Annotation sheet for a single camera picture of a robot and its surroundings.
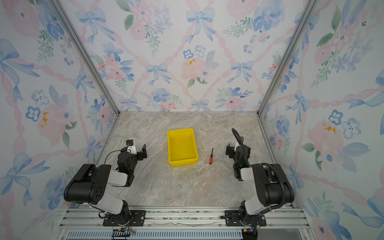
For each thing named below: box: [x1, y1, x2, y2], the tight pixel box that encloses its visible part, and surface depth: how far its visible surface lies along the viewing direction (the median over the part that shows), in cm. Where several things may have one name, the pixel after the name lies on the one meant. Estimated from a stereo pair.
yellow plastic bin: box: [167, 128, 199, 167], surface depth 96 cm
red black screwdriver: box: [209, 147, 214, 165], surface depth 97 cm
